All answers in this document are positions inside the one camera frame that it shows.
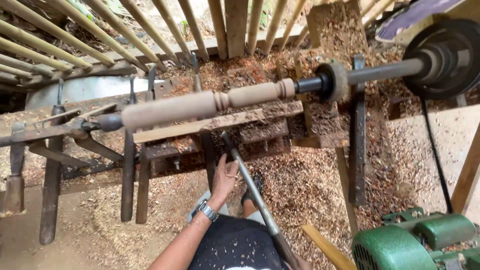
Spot person's left hand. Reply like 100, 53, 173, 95
206, 153, 241, 210

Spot person's right hand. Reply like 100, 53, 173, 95
286, 254, 314, 270

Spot long metal turning chisel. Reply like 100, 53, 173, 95
221, 131, 302, 270

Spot grey-shafted hanging chisel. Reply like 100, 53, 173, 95
190, 52, 217, 193

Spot person's black sandal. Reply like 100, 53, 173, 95
240, 174, 264, 208

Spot wooden tool rest plank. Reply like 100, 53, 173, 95
133, 100, 304, 145

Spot silver wristwatch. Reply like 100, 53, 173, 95
196, 200, 220, 223

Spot turned wooden spindle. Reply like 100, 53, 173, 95
121, 77, 297, 133

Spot person's dark shorts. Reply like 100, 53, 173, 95
187, 191, 287, 270

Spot yellow wooden stick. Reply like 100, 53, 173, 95
301, 224, 358, 270

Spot pale metal sheet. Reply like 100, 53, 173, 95
25, 76, 155, 110

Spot rusty iron lathe tailstock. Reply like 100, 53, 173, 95
0, 107, 124, 149

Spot grey metal lathe shaft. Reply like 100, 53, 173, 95
293, 57, 426, 95

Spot green electric motor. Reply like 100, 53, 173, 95
352, 207, 480, 270

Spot black drive belt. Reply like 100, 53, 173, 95
420, 98, 454, 214

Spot purple sanding disc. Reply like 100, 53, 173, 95
375, 0, 467, 43

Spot black lathe pulley wheel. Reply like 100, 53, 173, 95
402, 19, 480, 101

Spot slim brown-handled hanging chisel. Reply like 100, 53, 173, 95
135, 64, 157, 225

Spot slim dark-handled hanging chisel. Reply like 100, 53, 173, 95
120, 75, 137, 223

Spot upright iron lathe bracket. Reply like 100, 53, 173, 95
348, 53, 367, 206

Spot thick-handled hanging chisel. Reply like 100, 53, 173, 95
39, 78, 67, 246

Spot short-handled hanging chisel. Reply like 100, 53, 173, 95
3, 122, 26, 217

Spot slanted wooden post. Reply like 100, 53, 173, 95
450, 123, 480, 215

